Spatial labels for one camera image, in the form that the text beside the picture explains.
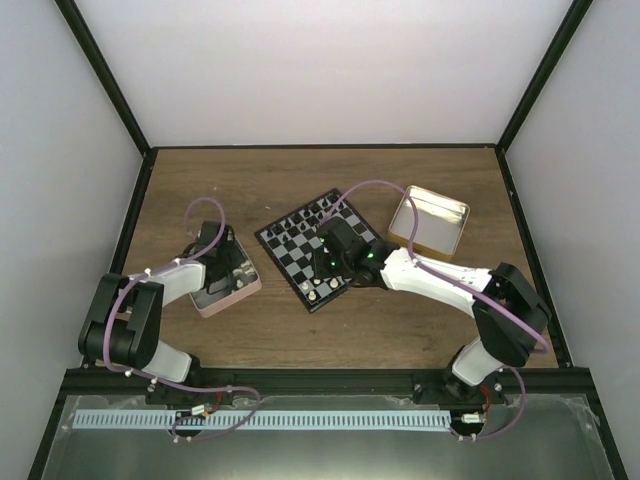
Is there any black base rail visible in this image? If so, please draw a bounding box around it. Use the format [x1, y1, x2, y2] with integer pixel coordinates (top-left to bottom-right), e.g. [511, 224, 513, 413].
[64, 367, 591, 406]

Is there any black grey chess board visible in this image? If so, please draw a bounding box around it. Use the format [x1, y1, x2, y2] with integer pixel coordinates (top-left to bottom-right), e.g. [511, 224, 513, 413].
[255, 188, 355, 313]

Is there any yellow empty tin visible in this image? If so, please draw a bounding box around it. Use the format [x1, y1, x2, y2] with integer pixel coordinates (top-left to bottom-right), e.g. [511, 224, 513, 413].
[387, 185, 470, 261]

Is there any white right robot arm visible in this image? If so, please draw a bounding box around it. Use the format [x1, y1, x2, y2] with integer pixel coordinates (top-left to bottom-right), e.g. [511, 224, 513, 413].
[313, 217, 551, 403]

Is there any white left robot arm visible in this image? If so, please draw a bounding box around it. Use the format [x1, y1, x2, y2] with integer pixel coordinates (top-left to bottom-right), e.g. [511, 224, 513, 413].
[78, 221, 235, 404]

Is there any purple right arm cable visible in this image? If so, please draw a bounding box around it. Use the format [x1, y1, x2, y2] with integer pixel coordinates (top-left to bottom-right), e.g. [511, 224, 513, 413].
[319, 180, 550, 444]

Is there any black chess pieces row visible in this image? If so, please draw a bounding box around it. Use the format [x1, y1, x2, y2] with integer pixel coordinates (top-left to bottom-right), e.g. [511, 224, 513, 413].
[257, 190, 340, 248]

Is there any pink tin with pieces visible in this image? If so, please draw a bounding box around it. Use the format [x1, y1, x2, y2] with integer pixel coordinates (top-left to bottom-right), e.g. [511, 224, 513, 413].
[189, 239, 262, 318]

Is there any light blue slotted cable duct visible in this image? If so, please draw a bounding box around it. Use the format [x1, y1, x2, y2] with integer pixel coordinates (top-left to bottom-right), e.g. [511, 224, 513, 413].
[73, 409, 451, 432]

